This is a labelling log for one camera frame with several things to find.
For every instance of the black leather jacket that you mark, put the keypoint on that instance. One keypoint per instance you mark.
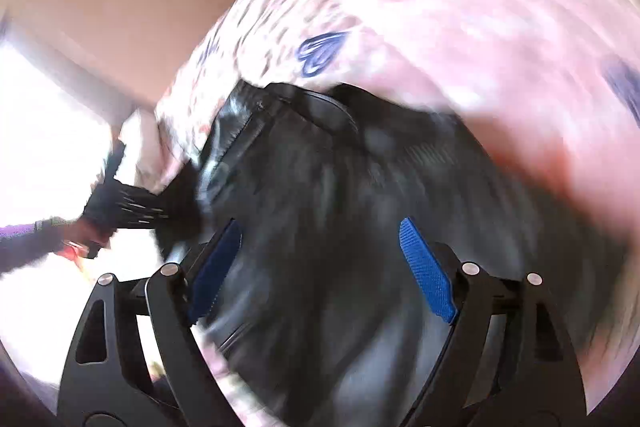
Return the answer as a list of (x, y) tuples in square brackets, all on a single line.
[(320, 314)]

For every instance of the purple sleeved left forearm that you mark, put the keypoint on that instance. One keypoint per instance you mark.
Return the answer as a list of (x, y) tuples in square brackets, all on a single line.
[(21, 245)]

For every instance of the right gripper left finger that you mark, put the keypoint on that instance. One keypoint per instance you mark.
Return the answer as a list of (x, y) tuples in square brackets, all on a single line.
[(105, 381)]

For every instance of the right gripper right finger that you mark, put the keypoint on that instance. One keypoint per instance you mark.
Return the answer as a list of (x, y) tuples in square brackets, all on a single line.
[(507, 360)]

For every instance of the person's left hand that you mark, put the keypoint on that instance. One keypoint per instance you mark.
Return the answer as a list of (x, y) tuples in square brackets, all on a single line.
[(82, 236)]

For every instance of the pink patterned bed quilt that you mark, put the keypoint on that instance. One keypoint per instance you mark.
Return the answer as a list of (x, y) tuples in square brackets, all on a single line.
[(549, 88)]

